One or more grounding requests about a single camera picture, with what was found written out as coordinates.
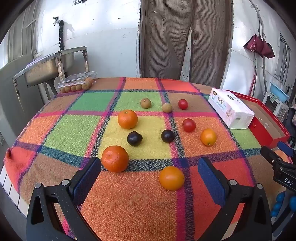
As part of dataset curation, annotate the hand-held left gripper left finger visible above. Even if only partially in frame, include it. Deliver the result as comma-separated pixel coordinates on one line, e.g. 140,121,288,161
26,157,102,241

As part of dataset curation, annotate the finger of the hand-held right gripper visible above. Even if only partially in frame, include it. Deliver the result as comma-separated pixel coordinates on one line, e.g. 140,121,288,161
277,141,296,160
260,146,289,171

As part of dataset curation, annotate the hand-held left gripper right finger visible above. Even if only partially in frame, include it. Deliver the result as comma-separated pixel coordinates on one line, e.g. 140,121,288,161
197,157,273,241

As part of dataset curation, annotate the red cardboard box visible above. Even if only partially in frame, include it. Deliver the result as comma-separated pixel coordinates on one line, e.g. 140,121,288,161
225,90,291,149

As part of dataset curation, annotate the tangerine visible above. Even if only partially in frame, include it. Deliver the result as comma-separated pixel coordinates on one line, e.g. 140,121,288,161
101,145,129,173
117,109,138,129

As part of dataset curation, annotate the small orange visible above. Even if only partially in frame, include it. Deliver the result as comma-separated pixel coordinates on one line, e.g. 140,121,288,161
158,166,185,191
200,128,217,146

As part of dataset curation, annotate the dark plum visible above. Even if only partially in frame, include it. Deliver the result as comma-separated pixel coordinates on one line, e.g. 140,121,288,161
161,129,175,143
127,131,143,146

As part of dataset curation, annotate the person's right hand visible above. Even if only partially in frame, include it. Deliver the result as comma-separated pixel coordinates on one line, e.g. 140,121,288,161
270,192,287,217

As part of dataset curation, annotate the white air conditioner unit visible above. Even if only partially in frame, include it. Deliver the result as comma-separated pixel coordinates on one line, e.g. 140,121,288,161
262,91,289,123

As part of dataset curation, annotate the white tissue pack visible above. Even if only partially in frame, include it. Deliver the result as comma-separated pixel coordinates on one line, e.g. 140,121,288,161
208,88,255,129

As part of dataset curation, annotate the plaid blanket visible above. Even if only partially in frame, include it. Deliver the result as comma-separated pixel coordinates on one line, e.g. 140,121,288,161
3,76,294,241

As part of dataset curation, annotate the blue plastic basin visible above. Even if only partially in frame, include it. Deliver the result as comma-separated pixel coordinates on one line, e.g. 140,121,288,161
270,82,290,102

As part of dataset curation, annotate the window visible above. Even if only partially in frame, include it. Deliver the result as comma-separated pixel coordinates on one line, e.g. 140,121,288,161
275,32,291,81

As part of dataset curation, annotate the pile of small longans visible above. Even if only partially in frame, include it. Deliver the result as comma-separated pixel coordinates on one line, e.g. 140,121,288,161
58,77,94,93

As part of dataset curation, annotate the clear plastic container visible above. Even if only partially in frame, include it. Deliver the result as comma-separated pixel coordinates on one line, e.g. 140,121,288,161
57,71,97,93

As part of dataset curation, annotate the maroon umbrella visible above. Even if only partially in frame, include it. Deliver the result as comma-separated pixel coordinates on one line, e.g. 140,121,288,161
243,34,275,58

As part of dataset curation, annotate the metal sink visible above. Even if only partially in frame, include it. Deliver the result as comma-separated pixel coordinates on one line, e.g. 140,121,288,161
13,46,89,87

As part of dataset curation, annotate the white wooden stick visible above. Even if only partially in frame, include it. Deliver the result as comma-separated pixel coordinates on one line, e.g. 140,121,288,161
248,0,266,40

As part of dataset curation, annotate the red hose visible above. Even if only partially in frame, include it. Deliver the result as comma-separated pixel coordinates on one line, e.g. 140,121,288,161
248,58,258,96

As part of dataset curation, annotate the black corrugated hose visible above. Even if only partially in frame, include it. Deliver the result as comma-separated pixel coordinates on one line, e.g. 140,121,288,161
59,20,65,51

